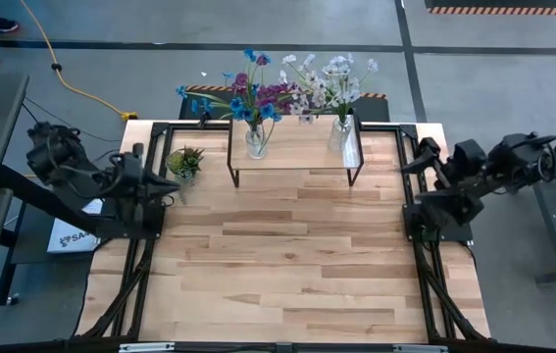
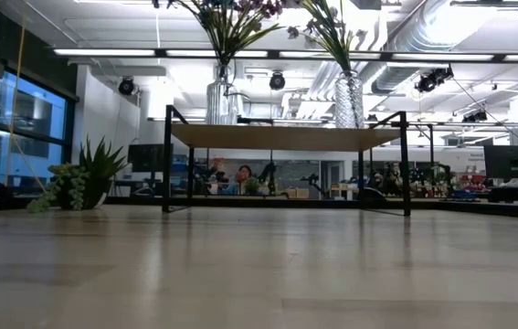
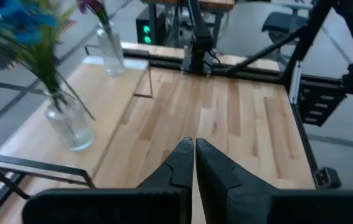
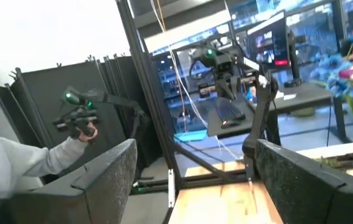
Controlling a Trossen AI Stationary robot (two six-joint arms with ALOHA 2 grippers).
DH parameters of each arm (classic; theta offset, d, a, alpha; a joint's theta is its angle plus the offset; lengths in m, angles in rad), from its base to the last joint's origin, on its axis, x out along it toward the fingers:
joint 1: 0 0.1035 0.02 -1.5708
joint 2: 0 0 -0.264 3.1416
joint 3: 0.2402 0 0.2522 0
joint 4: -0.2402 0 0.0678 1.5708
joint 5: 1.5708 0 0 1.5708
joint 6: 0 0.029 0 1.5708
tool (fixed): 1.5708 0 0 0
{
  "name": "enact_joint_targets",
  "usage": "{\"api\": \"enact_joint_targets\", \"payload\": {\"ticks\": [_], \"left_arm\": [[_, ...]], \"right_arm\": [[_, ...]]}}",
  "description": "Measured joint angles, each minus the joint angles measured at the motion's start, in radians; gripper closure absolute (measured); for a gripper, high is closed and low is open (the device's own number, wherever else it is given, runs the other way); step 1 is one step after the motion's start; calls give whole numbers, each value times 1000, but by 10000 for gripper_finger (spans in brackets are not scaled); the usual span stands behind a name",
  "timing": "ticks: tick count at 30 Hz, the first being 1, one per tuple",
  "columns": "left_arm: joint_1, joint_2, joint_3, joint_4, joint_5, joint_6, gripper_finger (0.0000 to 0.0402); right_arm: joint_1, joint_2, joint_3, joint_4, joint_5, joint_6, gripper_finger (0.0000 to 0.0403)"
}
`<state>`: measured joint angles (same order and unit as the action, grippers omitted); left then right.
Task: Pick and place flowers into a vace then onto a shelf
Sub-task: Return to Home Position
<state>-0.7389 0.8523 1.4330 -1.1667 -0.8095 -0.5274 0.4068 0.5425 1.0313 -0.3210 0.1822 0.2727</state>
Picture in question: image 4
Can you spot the teal floor pad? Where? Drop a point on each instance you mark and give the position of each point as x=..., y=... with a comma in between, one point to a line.
x=191, y=136

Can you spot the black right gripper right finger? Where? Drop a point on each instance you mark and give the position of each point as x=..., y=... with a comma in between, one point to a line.
x=304, y=193

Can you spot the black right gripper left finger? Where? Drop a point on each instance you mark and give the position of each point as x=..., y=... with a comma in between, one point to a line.
x=101, y=186

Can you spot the silver metal bracket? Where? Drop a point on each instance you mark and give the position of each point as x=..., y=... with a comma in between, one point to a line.
x=171, y=186

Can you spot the person's hand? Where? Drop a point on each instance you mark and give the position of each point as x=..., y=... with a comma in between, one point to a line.
x=87, y=133

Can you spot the white paper sheet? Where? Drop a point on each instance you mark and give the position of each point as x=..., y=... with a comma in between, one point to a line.
x=289, y=96

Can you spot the black aluminium rig frame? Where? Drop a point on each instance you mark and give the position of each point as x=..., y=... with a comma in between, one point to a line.
x=151, y=93

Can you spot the black computer mouse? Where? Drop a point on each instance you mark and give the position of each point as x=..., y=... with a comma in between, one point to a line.
x=229, y=124

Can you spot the person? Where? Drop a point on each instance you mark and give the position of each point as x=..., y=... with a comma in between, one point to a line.
x=8, y=161

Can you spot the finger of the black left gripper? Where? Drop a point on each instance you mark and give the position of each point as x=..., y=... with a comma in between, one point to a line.
x=223, y=88
x=234, y=87

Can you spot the black monitor stand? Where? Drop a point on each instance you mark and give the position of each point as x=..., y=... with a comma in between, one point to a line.
x=294, y=62

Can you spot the black folding partition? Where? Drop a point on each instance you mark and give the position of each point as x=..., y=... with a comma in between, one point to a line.
x=48, y=90

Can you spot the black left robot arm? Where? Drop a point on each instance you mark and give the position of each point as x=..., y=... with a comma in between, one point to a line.
x=258, y=118

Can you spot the black backlit keyboard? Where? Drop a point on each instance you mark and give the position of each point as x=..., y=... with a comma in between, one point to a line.
x=229, y=110

